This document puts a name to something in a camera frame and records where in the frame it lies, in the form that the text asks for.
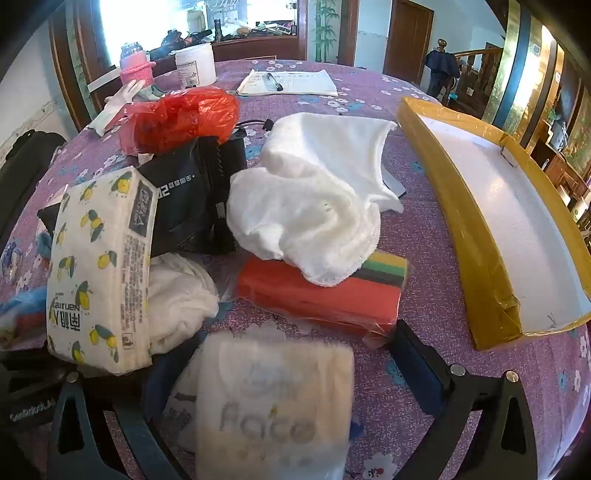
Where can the wooden display cabinet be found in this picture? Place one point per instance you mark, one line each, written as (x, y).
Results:
(563, 175)

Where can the black flashlight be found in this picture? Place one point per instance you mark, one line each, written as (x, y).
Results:
(217, 28)

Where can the purple floral tablecloth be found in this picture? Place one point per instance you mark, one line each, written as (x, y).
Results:
(429, 300)

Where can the wooden stair railing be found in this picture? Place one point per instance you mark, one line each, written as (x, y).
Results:
(480, 69)

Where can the grey plastic pouch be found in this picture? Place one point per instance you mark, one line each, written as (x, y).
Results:
(392, 182)

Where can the lemon print tissue pack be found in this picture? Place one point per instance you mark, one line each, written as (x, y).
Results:
(92, 277)

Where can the pink sleeved bottle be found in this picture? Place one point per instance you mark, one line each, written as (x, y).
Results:
(136, 71)

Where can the black snack packet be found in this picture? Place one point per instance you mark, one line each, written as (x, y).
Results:
(180, 198)

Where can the brown wooden door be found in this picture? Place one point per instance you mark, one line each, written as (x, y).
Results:
(408, 41)

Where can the red striped sponge pack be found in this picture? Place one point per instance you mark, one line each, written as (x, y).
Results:
(314, 300)

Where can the white plastic jar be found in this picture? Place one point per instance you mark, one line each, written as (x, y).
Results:
(195, 67)

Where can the pile of assorted tools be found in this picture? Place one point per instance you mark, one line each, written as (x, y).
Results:
(258, 32)

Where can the white towel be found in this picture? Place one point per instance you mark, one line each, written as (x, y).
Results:
(314, 194)

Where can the white face towel pack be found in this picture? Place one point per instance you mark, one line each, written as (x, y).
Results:
(272, 406)

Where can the yellow cardboard box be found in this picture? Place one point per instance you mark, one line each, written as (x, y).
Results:
(508, 207)

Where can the black bag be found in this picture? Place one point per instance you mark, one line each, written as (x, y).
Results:
(23, 166)

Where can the red plastic bag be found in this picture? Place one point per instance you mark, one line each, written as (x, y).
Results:
(184, 115)

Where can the stack of printed papers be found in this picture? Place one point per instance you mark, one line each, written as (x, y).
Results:
(304, 83)

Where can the black pen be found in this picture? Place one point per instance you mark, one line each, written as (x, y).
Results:
(274, 81)

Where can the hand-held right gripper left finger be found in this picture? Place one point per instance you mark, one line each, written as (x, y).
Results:
(157, 392)

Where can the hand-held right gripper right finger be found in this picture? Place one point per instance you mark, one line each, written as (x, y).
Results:
(415, 364)

